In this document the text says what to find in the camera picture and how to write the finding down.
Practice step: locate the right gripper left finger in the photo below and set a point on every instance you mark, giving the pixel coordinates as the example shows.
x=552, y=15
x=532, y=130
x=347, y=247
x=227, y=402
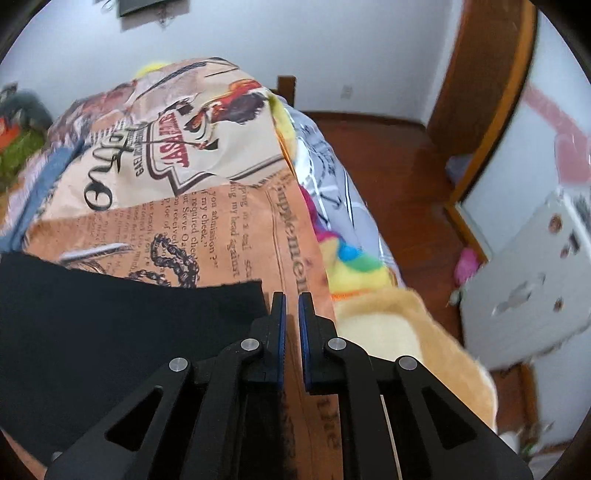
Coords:
x=267, y=365

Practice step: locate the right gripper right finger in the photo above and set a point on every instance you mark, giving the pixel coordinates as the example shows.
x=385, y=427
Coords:
x=321, y=373

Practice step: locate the black pants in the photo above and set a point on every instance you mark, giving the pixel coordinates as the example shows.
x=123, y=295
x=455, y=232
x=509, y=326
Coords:
x=74, y=344

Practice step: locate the tan plush pillow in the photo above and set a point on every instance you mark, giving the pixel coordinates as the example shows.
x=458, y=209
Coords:
x=393, y=322

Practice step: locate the rainbow colored plush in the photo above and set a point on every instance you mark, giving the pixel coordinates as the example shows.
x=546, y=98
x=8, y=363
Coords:
x=350, y=271

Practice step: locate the white grey bedsheet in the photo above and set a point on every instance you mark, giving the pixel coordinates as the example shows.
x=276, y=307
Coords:
x=340, y=207

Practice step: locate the pink slipper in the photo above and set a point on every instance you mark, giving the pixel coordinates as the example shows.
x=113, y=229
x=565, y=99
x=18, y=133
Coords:
x=467, y=266

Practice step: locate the printed newspaper-pattern blanket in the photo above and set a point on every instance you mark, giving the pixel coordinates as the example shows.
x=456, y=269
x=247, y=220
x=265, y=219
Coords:
x=186, y=179

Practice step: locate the white cabinet panel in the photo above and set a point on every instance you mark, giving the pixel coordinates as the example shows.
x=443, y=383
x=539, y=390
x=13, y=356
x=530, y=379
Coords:
x=534, y=295

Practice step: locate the folded blue jeans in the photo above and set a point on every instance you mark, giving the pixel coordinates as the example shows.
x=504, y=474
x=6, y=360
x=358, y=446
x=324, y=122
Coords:
x=21, y=202

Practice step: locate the yellow pillow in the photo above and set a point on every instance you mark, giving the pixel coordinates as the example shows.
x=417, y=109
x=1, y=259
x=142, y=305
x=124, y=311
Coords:
x=148, y=68

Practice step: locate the green camouflage bag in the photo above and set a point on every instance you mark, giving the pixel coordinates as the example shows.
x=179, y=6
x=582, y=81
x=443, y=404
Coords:
x=17, y=153

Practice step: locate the grey plush toy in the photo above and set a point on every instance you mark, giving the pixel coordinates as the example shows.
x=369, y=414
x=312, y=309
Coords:
x=23, y=108

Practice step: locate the wall power socket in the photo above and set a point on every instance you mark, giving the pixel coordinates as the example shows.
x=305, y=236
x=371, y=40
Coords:
x=347, y=92

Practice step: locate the wooden door frame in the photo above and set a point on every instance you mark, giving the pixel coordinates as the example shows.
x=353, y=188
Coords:
x=489, y=64

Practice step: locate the wall-mounted black television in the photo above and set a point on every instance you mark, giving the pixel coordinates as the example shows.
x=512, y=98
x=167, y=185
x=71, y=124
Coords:
x=128, y=7

